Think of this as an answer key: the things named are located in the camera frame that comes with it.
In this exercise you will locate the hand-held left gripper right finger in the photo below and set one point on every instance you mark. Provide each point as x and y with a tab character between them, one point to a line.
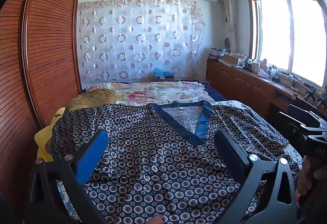
230	156

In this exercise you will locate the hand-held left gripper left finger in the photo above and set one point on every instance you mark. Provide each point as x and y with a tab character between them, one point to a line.
92	160

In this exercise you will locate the person's right hand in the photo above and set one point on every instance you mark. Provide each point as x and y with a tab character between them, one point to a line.
305	175

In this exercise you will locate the person's left hand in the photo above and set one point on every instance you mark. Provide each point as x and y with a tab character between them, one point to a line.
154	220

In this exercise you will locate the black chair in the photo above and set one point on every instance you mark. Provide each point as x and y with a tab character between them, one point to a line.
299	113

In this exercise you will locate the yellow cloth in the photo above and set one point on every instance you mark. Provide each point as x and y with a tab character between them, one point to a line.
44	137

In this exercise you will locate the navy blue bed sheet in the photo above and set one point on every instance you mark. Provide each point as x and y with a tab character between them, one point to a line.
213	91

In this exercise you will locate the long wooden cabinet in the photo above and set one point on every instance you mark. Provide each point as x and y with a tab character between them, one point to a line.
242	83

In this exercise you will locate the green-capped bottle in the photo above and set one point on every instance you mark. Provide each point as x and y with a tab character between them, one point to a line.
273	70

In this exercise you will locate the pink floral blanket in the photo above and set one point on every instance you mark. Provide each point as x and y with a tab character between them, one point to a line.
153	92

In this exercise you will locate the white jar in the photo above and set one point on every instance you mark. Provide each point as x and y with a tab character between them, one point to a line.
254	67

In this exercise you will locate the pink tissue pack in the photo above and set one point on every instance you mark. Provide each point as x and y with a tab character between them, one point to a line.
263	69

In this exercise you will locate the open cardboard box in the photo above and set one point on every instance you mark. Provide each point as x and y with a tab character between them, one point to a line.
233	59

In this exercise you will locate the pile of papers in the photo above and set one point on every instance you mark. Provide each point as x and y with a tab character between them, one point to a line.
217	54

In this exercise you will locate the small box with blue bag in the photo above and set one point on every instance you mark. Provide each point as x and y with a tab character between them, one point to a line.
163	74

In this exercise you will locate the small grey fan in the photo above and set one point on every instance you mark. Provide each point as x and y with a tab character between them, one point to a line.
227	43

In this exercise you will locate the wooden framed window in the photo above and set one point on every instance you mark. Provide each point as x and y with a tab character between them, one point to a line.
291	29

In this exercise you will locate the sheer circle-patterned curtain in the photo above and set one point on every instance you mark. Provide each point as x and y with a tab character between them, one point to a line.
138	40

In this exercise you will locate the beige floral window curtain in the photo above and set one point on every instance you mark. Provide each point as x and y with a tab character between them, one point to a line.
228	14

